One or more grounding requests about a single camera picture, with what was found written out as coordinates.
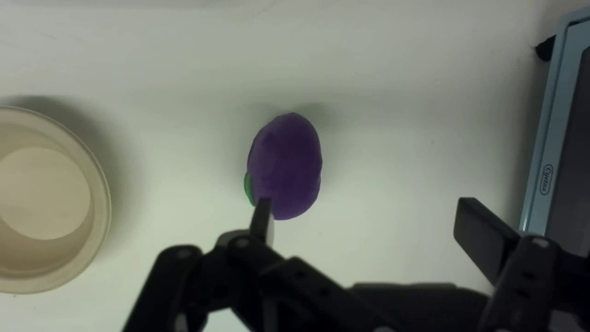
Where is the light blue toaster oven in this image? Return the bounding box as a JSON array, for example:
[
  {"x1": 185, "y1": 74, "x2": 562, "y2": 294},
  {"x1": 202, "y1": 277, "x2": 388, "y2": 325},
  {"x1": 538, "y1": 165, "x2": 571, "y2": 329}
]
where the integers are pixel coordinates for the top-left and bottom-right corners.
[{"x1": 517, "y1": 6, "x2": 590, "y2": 251}]

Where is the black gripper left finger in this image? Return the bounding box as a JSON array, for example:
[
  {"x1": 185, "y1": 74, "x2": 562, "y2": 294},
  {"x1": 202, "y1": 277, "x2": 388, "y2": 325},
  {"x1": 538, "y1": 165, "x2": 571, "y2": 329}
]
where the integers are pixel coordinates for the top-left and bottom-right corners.
[{"x1": 119, "y1": 194, "x2": 370, "y2": 332}]

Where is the purple plushie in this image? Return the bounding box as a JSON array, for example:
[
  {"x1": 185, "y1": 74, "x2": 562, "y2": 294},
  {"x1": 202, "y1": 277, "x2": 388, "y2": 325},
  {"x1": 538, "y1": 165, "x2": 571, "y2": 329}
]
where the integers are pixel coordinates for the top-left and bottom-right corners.
[{"x1": 243, "y1": 111, "x2": 324, "y2": 222}]

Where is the white bowl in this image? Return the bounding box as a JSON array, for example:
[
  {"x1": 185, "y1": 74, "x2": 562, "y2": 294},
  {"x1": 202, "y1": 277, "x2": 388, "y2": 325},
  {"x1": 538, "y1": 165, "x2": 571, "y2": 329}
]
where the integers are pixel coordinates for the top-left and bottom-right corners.
[{"x1": 0, "y1": 106, "x2": 114, "y2": 296}]

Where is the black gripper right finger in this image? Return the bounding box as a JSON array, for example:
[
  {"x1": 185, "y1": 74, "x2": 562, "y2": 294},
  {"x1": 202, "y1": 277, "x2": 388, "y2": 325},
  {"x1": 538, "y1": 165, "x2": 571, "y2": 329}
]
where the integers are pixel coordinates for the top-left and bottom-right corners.
[{"x1": 451, "y1": 196, "x2": 590, "y2": 332}]

